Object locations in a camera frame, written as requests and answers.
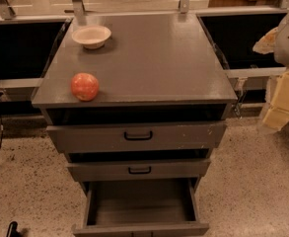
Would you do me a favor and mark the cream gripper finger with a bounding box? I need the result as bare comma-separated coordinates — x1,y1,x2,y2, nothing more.
253,28,278,54

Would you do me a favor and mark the grey bottom drawer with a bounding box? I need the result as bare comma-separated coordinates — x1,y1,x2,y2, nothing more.
72,179,209,237

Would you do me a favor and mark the grey drawer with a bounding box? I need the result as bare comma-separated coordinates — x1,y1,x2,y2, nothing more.
47,121,226,153
72,179,209,237
67,159,210,182

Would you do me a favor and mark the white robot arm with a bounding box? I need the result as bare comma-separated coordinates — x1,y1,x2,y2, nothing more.
253,11,289,67

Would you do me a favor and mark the grey drawer cabinet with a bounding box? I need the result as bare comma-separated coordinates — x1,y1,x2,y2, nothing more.
31,13,239,196

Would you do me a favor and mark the grey middle drawer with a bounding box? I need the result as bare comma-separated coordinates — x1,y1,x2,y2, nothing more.
67,159,210,182

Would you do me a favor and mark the grey top drawer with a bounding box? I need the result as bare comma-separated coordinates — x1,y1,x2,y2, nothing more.
47,121,226,153

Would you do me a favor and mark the metal latch clamp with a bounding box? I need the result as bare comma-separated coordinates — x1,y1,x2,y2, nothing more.
234,77,247,119

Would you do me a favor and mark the white bowl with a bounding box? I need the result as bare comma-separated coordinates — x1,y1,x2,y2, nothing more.
72,25,111,49

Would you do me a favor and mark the red apple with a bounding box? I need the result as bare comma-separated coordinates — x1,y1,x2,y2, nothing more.
71,73,100,102

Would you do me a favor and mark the black object bottom left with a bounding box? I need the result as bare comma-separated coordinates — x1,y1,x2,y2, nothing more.
6,221,19,237

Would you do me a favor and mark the black top drawer handle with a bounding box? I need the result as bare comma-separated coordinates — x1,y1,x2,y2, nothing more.
123,131,153,141

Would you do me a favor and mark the black drawer handle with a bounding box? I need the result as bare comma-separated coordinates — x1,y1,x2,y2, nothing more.
123,131,153,141
128,166,152,175

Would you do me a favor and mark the black middle drawer handle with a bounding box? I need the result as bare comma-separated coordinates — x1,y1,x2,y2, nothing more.
128,166,152,175

